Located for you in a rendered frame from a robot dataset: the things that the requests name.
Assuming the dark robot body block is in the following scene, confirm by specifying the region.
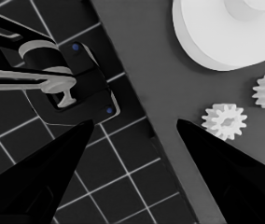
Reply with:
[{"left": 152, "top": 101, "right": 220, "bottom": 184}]
[{"left": 0, "top": 6, "right": 121, "bottom": 127}]

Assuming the large thick white disc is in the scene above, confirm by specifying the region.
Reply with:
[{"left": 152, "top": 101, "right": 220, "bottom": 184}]
[{"left": 171, "top": 0, "right": 265, "bottom": 72}]

